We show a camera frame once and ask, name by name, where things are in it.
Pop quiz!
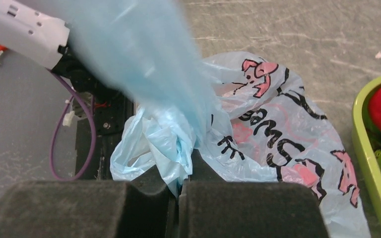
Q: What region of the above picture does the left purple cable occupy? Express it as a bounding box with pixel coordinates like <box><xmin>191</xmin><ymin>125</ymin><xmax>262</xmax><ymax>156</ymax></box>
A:
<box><xmin>49</xmin><ymin>70</ymin><xmax>97</xmax><ymax>182</ymax></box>

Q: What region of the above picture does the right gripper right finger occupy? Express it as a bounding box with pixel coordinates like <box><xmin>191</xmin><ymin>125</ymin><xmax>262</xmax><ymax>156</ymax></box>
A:
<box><xmin>185</xmin><ymin>149</ymin><xmax>226</xmax><ymax>191</ymax></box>

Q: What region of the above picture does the blue plastic bag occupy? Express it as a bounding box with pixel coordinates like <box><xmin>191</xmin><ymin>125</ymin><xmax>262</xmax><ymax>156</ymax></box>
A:
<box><xmin>64</xmin><ymin>0</ymin><xmax>370</xmax><ymax>238</ymax></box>

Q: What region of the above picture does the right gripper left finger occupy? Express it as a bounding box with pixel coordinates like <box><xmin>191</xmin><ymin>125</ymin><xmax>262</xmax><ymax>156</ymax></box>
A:
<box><xmin>129</xmin><ymin>166</ymin><xmax>171</xmax><ymax>197</ymax></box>

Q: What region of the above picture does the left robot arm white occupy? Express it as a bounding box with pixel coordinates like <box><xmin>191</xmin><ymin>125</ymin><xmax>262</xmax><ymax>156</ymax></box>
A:
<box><xmin>0</xmin><ymin>0</ymin><xmax>70</xmax><ymax>69</ymax></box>

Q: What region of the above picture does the green plastic fruit basket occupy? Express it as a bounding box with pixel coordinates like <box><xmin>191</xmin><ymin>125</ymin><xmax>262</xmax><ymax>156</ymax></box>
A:
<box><xmin>352</xmin><ymin>76</ymin><xmax>381</xmax><ymax>225</ymax></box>

